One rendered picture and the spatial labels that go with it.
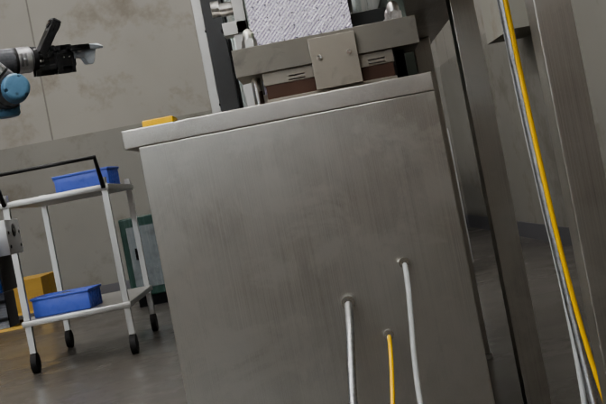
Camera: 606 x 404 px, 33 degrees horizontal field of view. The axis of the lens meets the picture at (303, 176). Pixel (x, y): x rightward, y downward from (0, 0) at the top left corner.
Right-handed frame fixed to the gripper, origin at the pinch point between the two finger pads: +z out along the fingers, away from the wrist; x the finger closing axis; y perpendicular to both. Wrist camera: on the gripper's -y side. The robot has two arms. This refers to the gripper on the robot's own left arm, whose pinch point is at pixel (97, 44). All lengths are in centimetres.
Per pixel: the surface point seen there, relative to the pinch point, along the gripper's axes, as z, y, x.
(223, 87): 18, 16, 45
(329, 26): 28, 5, 87
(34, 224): 134, 139, -705
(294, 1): 22, -2, 83
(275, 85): 7, 16, 98
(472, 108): 62, 29, 94
